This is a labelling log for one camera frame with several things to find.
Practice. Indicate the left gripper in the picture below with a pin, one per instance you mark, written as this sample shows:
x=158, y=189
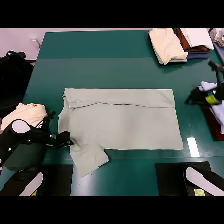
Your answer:
x=61, y=138

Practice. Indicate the pale grey T-shirt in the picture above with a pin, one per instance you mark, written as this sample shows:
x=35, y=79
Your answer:
x=126, y=123

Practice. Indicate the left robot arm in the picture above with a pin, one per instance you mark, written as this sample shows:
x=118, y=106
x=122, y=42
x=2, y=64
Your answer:
x=20, y=133

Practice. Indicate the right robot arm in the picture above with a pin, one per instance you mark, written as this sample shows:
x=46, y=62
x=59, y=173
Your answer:
x=200, y=176

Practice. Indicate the black bag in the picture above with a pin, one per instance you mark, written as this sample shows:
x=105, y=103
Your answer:
x=13, y=80

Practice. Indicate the cream folded garment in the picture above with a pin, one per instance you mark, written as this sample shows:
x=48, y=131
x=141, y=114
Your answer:
x=168, y=45

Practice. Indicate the red garment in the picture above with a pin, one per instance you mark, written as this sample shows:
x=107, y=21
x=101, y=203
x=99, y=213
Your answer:
x=213, y=128

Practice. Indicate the brown garment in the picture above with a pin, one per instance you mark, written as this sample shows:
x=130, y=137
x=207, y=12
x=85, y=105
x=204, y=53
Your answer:
x=186, y=45

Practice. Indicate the blue garment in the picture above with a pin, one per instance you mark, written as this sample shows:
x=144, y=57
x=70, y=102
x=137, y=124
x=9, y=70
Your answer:
x=198, y=55

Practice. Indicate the white folded garment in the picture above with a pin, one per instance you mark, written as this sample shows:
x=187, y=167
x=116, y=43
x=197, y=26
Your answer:
x=200, y=36

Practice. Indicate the grey patterned garment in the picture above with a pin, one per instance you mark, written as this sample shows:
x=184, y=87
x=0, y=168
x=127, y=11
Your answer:
x=219, y=35

